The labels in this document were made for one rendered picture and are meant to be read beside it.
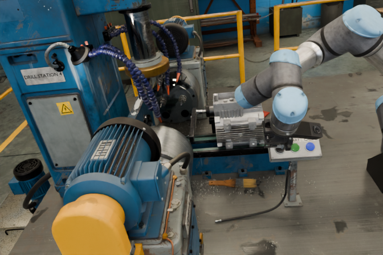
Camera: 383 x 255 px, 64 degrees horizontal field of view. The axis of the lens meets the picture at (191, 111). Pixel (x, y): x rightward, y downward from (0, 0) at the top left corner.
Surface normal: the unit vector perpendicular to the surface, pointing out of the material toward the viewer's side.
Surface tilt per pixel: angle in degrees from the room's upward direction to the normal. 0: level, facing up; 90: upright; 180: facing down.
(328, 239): 0
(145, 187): 90
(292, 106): 39
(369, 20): 47
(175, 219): 0
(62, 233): 90
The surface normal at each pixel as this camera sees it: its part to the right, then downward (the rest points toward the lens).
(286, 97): -0.16, -0.37
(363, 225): -0.13, -0.87
